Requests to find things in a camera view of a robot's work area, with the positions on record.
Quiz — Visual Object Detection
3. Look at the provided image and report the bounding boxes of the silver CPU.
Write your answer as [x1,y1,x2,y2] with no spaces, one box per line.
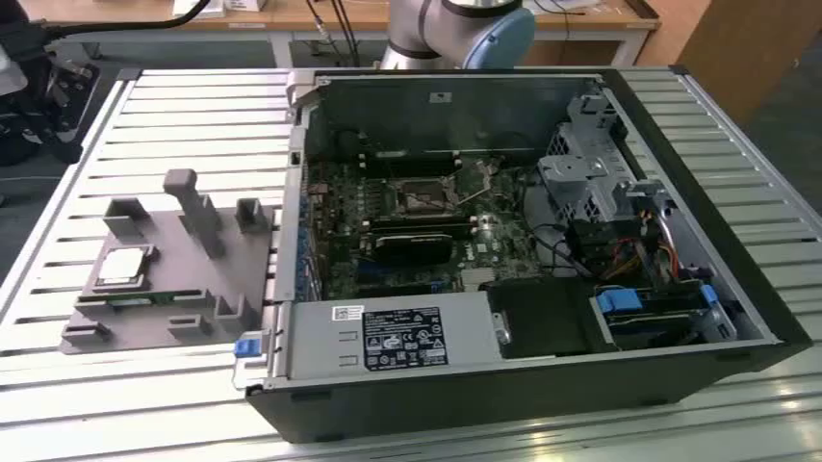
[94,245,158,291]

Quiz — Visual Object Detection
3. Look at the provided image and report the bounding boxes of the black RAM slot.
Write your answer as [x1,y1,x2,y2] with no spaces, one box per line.
[374,148,465,177]

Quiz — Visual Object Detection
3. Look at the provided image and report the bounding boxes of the CPU socket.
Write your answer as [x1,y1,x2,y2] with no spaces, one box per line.
[394,177,459,217]

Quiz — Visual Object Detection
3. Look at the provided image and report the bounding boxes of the black expansion slot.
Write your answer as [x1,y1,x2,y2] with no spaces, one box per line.
[367,218,475,238]

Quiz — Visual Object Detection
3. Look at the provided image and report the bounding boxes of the black equipment beside table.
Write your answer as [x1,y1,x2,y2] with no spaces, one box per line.
[0,93,86,168]

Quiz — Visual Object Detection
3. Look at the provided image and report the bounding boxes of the wooden desk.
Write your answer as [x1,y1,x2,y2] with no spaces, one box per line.
[24,0,663,68]

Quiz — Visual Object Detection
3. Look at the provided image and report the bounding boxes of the grey parts rack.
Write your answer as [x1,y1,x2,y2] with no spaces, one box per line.
[56,167,283,357]

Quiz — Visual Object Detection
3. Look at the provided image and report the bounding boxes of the black graphics card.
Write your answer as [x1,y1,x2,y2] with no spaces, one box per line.
[370,232,457,267]

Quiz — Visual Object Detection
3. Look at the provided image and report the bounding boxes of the grey power supply unit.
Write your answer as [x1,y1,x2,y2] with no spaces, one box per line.
[284,298,503,380]

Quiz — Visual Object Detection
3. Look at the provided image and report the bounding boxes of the metal socket cover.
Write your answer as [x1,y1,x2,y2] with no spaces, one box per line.
[459,158,499,201]

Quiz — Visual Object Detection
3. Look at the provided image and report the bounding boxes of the green motherboard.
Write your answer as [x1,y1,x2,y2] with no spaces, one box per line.
[300,153,549,300]

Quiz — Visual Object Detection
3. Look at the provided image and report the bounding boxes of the small silver heatsink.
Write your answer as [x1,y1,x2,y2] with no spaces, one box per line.
[461,268,501,289]

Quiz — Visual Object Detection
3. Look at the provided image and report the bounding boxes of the silver metal drive cage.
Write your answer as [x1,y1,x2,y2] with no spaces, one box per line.
[537,93,645,223]

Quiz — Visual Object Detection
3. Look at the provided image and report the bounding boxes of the black plastic shroud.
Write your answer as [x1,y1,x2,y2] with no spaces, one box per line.
[482,277,619,361]

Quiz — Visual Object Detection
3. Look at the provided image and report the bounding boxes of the black open PC case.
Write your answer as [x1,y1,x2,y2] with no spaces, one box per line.
[231,65,813,445]

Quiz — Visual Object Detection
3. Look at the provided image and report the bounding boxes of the blue disk carrier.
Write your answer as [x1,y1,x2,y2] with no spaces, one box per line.
[594,286,645,320]

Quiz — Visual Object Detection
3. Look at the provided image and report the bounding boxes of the wooden cabinet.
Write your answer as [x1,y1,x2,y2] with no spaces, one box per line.
[671,0,822,127]

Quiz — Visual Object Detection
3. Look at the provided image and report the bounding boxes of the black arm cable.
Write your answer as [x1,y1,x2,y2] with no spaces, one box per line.
[36,0,215,40]

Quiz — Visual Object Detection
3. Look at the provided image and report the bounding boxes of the orange and yellow wires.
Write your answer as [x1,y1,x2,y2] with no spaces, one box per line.
[602,239,683,281]

